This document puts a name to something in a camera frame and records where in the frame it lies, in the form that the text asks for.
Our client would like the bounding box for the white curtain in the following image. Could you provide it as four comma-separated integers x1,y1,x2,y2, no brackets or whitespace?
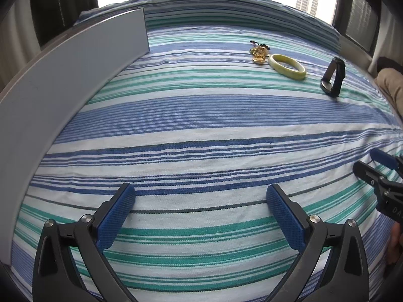
0,0,41,81
370,0,403,79

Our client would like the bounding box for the blue green striped bedsheet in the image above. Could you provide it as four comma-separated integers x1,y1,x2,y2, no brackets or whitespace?
11,0,403,302

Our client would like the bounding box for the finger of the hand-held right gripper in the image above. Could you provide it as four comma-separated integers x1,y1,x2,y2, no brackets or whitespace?
370,149,403,175
353,160,403,196

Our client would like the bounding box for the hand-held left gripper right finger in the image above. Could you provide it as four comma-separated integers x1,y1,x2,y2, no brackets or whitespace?
266,183,370,302

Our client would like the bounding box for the black smart band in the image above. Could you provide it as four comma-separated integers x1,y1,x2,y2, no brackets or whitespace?
320,57,346,97

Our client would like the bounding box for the pale green jade bangle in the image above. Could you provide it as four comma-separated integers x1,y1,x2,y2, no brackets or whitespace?
268,54,307,80

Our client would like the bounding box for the person's right hand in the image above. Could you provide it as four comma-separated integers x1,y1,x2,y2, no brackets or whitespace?
386,226,403,268

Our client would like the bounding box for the long grey box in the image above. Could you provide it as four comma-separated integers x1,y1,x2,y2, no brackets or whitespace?
0,8,150,268

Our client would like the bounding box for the dark window blind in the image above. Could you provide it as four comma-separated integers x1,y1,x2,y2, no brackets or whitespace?
332,0,383,54
28,0,99,40

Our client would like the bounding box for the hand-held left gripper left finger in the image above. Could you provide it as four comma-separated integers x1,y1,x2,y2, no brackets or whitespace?
33,182,139,302

